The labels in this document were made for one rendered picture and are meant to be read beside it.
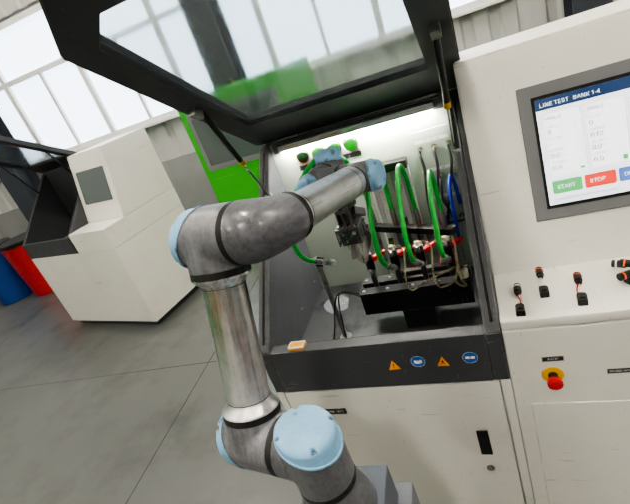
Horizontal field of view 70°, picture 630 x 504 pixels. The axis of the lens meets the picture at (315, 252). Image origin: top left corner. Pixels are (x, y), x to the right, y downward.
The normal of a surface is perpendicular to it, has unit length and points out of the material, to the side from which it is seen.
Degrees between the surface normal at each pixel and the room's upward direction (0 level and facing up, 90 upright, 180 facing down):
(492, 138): 76
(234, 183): 90
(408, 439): 90
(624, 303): 0
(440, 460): 90
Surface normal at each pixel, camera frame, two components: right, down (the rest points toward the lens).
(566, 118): -0.32, 0.27
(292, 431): -0.21, -0.86
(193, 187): -0.20, 0.48
